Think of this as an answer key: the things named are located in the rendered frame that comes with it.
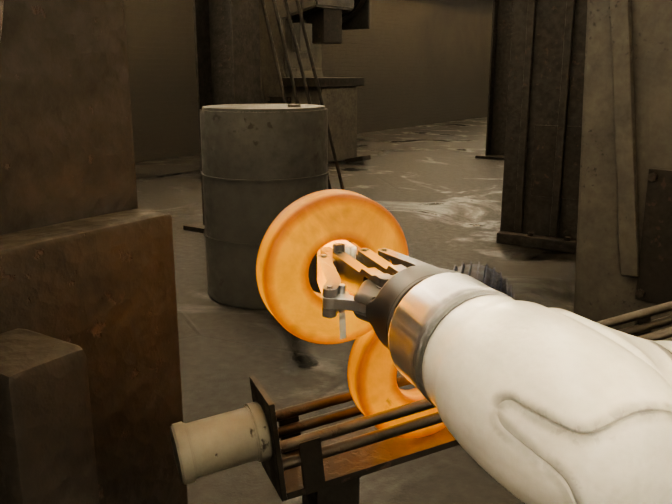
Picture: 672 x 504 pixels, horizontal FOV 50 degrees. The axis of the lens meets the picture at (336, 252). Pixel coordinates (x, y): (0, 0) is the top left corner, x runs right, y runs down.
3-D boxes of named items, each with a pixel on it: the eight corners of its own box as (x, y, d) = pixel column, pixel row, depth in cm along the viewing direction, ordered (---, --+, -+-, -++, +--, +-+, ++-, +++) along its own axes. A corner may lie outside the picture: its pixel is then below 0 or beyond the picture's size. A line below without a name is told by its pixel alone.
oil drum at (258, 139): (180, 296, 339) (169, 104, 318) (259, 268, 387) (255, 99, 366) (279, 319, 308) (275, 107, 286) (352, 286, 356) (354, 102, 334)
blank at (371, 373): (318, 386, 76) (330, 399, 73) (402, 268, 77) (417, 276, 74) (417, 447, 83) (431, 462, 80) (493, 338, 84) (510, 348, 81)
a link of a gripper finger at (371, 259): (407, 276, 58) (423, 275, 59) (356, 241, 68) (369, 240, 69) (405, 321, 59) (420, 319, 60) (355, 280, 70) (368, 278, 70)
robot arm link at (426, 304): (528, 405, 51) (482, 370, 57) (541, 285, 49) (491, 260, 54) (416, 428, 48) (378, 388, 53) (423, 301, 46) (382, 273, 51)
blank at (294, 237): (248, 198, 69) (258, 206, 66) (394, 179, 74) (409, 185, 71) (260, 346, 73) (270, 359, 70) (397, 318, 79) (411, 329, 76)
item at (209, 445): (175, 466, 74) (166, 414, 72) (259, 441, 77) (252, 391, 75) (186, 497, 68) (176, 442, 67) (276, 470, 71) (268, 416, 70)
